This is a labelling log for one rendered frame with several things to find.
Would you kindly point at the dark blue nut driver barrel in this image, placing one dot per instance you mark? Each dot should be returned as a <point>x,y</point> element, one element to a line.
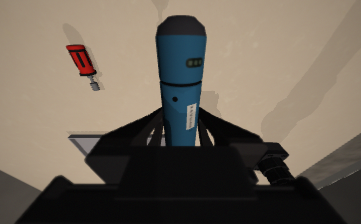
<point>181,45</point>

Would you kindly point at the red hand nut driver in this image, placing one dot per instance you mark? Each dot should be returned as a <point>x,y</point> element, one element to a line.
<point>83,63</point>

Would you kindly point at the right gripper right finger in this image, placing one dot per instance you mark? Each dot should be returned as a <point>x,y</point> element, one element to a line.
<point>249,145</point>

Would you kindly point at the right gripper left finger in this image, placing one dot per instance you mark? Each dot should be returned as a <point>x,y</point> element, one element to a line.
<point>137,132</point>

